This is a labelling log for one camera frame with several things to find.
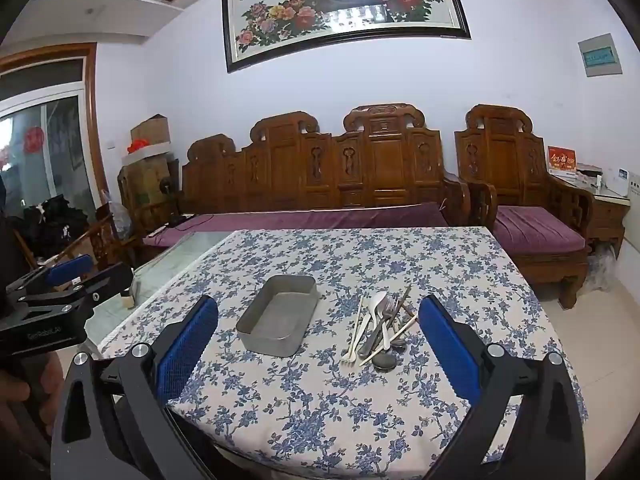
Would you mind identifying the dark wooden chopstick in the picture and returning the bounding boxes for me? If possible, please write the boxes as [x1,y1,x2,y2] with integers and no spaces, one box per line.
[392,285,414,324]

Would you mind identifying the large cardboard box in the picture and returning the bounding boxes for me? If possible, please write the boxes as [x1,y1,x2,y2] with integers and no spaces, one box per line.
[118,157,179,211]

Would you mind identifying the small cardboard box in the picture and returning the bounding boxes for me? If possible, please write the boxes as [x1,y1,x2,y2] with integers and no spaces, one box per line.
[131,114,171,147]

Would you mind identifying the person's left hand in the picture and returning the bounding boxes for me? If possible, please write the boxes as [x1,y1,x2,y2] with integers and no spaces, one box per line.
[0,357,65,413]

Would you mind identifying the grey wall electrical box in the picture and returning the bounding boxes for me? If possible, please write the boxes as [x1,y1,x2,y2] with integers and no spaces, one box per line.
[578,33,622,78]

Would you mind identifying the red paper window decoration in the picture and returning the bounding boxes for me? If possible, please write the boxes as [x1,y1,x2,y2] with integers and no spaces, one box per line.
[23,127,46,154]

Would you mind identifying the pile of black clothes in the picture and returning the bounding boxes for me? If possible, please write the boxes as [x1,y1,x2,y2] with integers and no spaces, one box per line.
[22,194,90,257]

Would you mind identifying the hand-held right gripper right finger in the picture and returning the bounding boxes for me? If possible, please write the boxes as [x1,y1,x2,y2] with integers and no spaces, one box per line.
[417,294,587,480]

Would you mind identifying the metal fork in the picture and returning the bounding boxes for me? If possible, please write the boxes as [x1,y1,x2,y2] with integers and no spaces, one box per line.
[356,294,402,361]

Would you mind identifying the flat cardboard box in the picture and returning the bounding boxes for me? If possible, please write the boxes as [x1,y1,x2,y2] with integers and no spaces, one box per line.
[574,162,604,184]

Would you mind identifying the crumpled clear plastic bag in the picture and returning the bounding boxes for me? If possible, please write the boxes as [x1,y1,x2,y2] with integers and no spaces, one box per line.
[584,249,619,292]

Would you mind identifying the red box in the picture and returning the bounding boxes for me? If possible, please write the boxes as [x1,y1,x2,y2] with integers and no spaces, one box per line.
[547,146,578,174]

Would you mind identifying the rectangular metal tray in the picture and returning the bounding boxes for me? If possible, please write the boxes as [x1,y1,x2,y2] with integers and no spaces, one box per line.
[235,274,320,358]

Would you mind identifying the wooden side table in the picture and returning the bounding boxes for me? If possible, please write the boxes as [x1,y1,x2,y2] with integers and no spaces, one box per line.
[550,170,632,261]

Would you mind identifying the wooden chair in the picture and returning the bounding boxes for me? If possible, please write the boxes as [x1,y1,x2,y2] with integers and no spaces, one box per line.
[14,214,117,283]

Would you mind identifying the plain metal spoon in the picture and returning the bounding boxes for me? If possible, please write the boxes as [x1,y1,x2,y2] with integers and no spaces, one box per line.
[389,305,410,351]

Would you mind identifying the wooden framed glass door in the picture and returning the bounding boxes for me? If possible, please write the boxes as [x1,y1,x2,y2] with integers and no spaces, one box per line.
[0,42,109,213]

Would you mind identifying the carved wooden armchair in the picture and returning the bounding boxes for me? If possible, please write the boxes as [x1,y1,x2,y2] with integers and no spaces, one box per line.
[454,104,596,310]

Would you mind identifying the white box with blue label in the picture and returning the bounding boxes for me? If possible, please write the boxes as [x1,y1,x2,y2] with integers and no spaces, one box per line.
[602,167,631,196]

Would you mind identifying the purple sofa cushion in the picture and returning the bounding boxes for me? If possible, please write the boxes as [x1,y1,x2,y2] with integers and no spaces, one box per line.
[142,201,449,247]

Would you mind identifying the pale wooden chopstick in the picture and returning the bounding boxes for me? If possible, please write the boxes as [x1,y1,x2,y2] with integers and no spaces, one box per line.
[385,309,417,341]

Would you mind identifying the blue floral tablecloth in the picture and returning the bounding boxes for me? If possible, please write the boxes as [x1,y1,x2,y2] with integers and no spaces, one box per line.
[97,226,590,480]

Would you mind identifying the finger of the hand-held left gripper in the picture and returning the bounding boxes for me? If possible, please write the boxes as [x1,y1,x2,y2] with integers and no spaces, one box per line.
[5,254,95,306]
[15,262,134,313]

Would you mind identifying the carved wooden sofa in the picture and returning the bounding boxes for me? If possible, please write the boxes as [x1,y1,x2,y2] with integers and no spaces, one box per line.
[118,103,498,261]

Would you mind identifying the framed peacock flower painting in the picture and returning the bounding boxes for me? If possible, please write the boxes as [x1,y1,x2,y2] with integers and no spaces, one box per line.
[221,0,472,74]

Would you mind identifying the cream plastic chopstick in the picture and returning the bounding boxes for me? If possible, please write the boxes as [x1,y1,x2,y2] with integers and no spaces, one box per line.
[359,316,418,367]

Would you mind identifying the black desk fan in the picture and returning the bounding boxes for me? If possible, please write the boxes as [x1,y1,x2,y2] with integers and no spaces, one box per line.
[159,178,177,227]

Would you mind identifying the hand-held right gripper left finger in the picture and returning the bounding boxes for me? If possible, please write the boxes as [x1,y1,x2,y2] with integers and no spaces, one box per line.
[50,294,220,480]

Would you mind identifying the white spoon with holed handle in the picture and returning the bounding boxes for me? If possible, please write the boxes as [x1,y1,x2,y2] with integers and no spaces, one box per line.
[369,290,394,352]

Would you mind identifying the purple armchair cushion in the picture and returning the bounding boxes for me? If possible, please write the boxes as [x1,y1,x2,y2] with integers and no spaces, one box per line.
[492,205,587,256]

